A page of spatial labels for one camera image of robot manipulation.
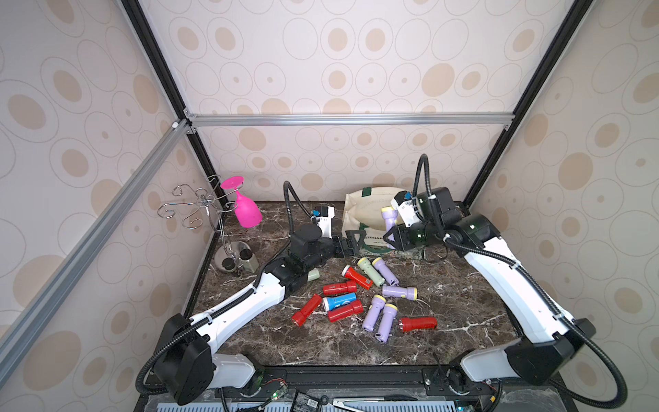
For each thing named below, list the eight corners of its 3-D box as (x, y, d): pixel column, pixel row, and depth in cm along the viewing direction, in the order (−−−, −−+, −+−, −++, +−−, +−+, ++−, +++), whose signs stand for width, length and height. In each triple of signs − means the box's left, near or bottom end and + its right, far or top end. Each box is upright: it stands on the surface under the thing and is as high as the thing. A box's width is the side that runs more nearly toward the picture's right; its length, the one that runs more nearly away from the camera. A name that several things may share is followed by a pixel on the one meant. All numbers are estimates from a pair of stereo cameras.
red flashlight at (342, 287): (323, 296, 93) (322, 291, 90) (323, 287, 95) (322, 282, 92) (356, 293, 93) (357, 289, 90) (355, 285, 95) (356, 280, 92)
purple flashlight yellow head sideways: (381, 296, 93) (383, 291, 90) (382, 286, 95) (384, 281, 92) (414, 302, 91) (417, 297, 88) (414, 293, 94) (417, 287, 90)
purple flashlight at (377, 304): (360, 327, 85) (360, 324, 83) (374, 296, 92) (375, 292, 90) (371, 333, 84) (372, 330, 82) (385, 301, 91) (386, 298, 89)
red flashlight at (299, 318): (292, 322, 87) (290, 318, 85) (315, 295, 93) (314, 292, 91) (299, 328, 86) (298, 325, 83) (322, 301, 92) (322, 297, 89)
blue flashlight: (323, 312, 88) (322, 308, 85) (321, 303, 91) (320, 298, 88) (357, 304, 90) (358, 299, 87) (354, 295, 93) (355, 290, 90)
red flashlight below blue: (330, 325, 86) (330, 321, 84) (326, 315, 88) (326, 312, 86) (363, 311, 89) (364, 308, 87) (359, 302, 91) (359, 298, 89)
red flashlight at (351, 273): (341, 274, 98) (341, 270, 95) (346, 267, 100) (346, 263, 97) (368, 291, 93) (369, 287, 91) (373, 283, 95) (374, 279, 93)
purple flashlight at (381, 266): (392, 289, 95) (394, 284, 92) (370, 265, 101) (371, 260, 98) (399, 283, 96) (401, 279, 93) (377, 261, 102) (378, 256, 100)
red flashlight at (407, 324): (399, 332, 85) (401, 328, 82) (397, 321, 87) (400, 317, 84) (436, 332, 85) (440, 328, 82) (433, 321, 87) (437, 317, 84)
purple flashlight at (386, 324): (373, 339, 83) (374, 336, 81) (384, 305, 91) (386, 301, 88) (387, 345, 82) (389, 342, 80) (397, 310, 90) (399, 306, 87)
